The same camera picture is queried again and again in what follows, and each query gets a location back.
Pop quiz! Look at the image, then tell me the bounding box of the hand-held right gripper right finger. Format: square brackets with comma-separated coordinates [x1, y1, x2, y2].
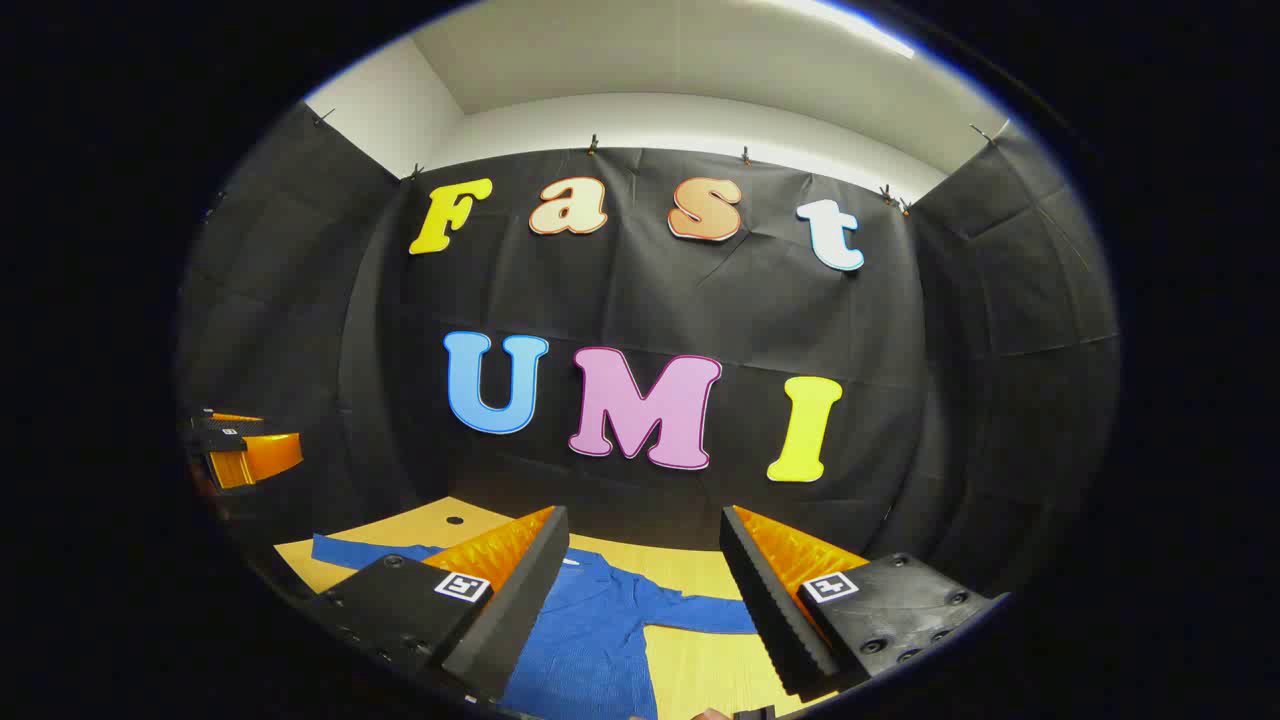
[720, 505, 1009, 703]

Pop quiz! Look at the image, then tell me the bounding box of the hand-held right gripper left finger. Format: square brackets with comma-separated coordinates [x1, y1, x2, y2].
[318, 505, 571, 704]

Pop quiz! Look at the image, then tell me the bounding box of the blue corduroy shirt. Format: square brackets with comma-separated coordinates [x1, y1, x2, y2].
[310, 533, 761, 720]

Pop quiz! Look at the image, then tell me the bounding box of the black backdrop cloth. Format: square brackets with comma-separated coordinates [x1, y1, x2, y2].
[175, 100, 1121, 601]

